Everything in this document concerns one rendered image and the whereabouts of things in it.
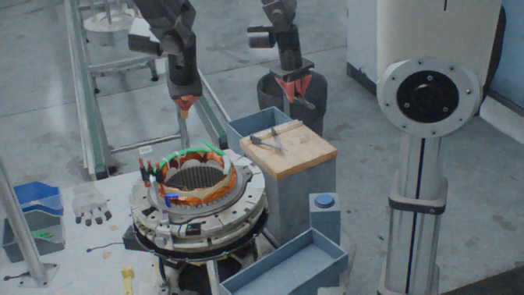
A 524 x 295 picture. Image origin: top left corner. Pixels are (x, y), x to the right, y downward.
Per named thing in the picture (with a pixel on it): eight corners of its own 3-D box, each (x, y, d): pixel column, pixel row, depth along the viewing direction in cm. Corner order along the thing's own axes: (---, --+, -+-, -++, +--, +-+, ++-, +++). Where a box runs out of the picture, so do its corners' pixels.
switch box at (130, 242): (133, 235, 164) (129, 221, 161) (163, 239, 162) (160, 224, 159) (124, 249, 159) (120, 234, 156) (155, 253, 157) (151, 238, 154)
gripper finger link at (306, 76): (278, 100, 147) (274, 69, 142) (301, 91, 149) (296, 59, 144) (292, 108, 141) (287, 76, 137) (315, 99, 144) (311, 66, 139)
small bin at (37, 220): (65, 222, 171) (58, 204, 167) (66, 250, 160) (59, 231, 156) (11, 236, 168) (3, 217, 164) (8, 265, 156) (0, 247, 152)
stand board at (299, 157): (239, 147, 153) (238, 139, 152) (296, 126, 160) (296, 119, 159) (277, 181, 138) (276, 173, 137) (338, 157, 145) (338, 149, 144)
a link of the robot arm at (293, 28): (293, 27, 131) (299, 19, 135) (267, 28, 133) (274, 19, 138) (297, 54, 135) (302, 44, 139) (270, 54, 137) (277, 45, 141)
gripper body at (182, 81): (171, 101, 110) (168, 76, 104) (164, 65, 116) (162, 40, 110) (203, 97, 111) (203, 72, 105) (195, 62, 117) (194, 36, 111)
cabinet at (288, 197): (248, 218, 167) (240, 147, 153) (299, 197, 174) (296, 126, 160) (281, 256, 152) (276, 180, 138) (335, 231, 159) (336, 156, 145)
